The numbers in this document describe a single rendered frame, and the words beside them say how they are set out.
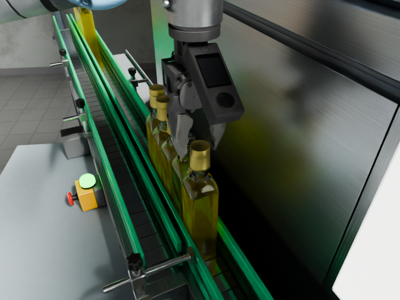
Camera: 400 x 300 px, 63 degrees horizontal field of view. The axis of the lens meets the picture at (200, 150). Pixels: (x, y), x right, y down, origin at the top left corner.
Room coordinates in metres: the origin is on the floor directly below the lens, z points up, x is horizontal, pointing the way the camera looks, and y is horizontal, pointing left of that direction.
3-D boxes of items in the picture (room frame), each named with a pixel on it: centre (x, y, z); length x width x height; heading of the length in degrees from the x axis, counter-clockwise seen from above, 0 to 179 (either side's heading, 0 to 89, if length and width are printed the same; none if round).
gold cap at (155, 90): (0.64, 0.09, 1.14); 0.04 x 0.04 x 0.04
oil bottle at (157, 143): (0.59, 0.07, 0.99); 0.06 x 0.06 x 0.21; 25
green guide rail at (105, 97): (1.18, 0.41, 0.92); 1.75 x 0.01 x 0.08; 25
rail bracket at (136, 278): (0.33, 0.09, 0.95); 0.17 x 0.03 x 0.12; 115
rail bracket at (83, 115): (0.85, 0.38, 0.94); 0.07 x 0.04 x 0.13; 115
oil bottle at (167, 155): (0.54, 0.05, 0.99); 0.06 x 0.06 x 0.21; 25
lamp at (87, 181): (0.69, 0.33, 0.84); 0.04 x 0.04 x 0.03
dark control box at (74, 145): (0.95, 0.45, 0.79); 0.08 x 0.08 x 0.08; 25
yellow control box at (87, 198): (0.69, 0.33, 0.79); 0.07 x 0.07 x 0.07; 25
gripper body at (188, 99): (0.46, 0.01, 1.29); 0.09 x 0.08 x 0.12; 24
